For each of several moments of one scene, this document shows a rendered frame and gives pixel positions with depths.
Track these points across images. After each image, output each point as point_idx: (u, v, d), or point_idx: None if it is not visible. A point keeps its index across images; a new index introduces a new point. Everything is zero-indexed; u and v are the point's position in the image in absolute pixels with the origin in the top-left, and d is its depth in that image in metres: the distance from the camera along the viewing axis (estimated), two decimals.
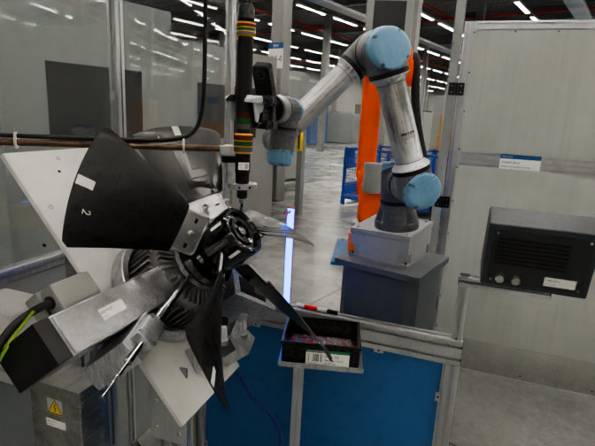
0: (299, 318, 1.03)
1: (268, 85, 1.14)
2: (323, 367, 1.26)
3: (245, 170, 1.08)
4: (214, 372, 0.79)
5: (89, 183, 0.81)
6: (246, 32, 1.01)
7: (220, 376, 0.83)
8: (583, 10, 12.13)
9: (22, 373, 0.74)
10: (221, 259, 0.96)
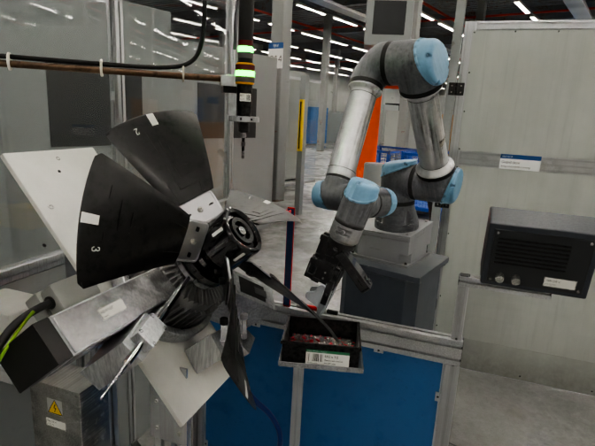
0: (230, 313, 0.85)
1: None
2: (323, 367, 1.26)
3: (247, 102, 1.05)
4: (95, 221, 0.77)
5: (154, 121, 1.08)
6: None
7: (100, 247, 0.78)
8: (583, 10, 12.13)
9: (22, 373, 0.74)
10: (201, 224, 0.97)
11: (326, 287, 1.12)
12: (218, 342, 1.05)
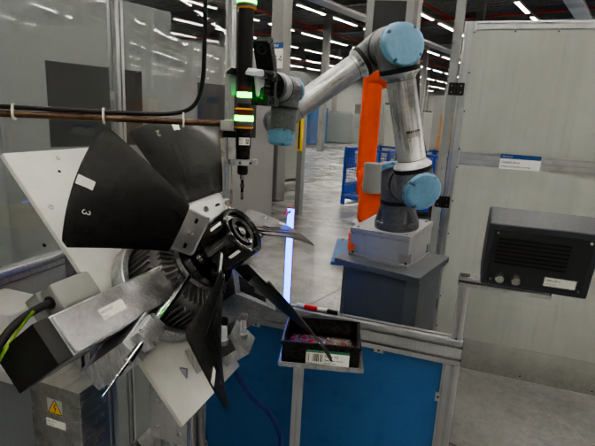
0: (209, 296, 0.83)
1: (269, 60, 1.12)
2: (323, 367, 1.26)
3: (246, 145, 1.07)
4: (89, 186, 0.81)
5: (176, 126, 1.15)
6: (247, 3, 1.00)
7: (91, 211, 0.81)
8: (583, 10, 12.13)
9: (22, 373, 0.74)
10: (201, 217, 0.99)
11: None
12: None
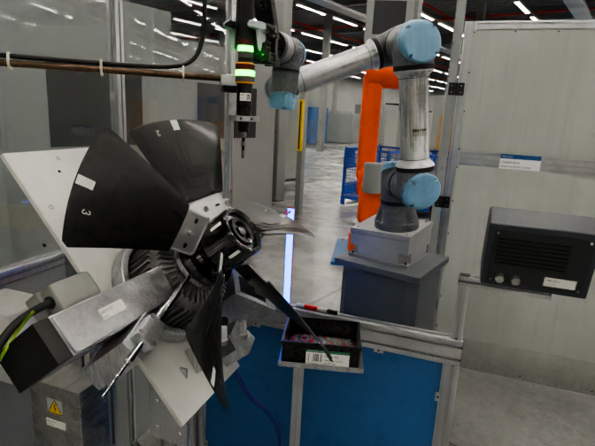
0: (209, 296, 0.83)
1: (270, 16, 1.10)
2: (323, 367, 1.26)
3: (247, 101, 1.05)
4: (89, 186, 0.81)
5: (176, 126, 1.15)
6: None
7: (91, 211, 0.81)
8: (583, 10, 12.13)
9: (22, 373, 0.74)
10: (201, 217, 0.99)
11: None
12: None
